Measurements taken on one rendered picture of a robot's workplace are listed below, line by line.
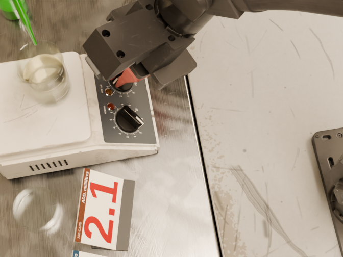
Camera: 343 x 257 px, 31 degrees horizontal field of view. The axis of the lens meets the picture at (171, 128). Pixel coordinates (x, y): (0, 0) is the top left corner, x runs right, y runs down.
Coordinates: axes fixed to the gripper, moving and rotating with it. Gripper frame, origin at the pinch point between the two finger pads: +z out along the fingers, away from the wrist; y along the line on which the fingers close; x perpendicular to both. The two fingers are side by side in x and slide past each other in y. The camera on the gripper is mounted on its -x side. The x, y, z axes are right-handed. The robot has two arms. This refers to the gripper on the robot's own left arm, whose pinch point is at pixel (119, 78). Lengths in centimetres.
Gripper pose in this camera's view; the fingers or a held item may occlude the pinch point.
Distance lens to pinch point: 76.8
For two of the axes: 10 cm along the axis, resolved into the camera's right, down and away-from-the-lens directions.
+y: 5.8, 8.1, -0.6
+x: 6.4, -4.1, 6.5
